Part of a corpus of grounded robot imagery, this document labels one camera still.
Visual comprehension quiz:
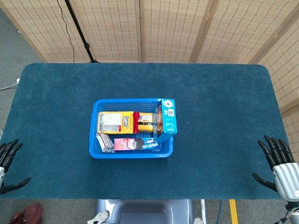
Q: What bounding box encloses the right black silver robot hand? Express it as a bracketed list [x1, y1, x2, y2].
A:
[251, 134, 299, 201]

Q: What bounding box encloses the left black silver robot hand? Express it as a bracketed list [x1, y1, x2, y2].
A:
[0, 139, 31, 195]

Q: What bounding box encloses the yellow red Lipo snack bag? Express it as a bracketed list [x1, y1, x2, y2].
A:
[97, 111, 140, 135]

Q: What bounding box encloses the pink blue cookie pack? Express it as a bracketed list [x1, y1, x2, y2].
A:
[114, 137, 162, 152]

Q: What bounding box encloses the blue carton box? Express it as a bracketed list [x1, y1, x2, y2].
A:
[153, 98, 178, 142]

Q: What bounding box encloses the yellow black snack packet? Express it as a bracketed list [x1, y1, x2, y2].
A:
[136, 112, 157, 133]

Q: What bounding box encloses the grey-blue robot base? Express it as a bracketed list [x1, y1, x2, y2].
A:
[94, 199, 195, 224]

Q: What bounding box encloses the blue plastic perforated basket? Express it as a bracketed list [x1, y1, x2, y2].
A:
[88, 98, 175, 160]

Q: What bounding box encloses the yellow floor tape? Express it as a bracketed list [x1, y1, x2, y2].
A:
[229, 199, 239, 224]

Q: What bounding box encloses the dark red shoe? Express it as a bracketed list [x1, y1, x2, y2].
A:
[9, 202, 44, 224]

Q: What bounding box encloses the teal carpet table mat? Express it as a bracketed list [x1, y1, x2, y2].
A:
[0, 62, 299, 200]

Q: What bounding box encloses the white floor strip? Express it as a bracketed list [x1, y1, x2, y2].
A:
[200, 199, 207, 224]

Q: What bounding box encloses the white red small snack packet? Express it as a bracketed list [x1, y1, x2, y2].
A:
[96, 133, 115, 154]

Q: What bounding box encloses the narrow bamboo folding screen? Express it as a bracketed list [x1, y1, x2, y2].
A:
[258, 21, 299, 161]

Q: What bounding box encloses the black tripod stand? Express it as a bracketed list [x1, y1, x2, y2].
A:
[64, 0, 100, 64]

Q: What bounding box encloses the wide bamboo folding screen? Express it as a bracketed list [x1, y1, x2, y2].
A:
[0, 0, 299, 64]

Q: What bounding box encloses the blue floor cable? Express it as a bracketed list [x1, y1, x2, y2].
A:
[217, 199, 224, 224]

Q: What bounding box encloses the thin black hanging cable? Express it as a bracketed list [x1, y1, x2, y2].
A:
[57, 0, 76, 63]

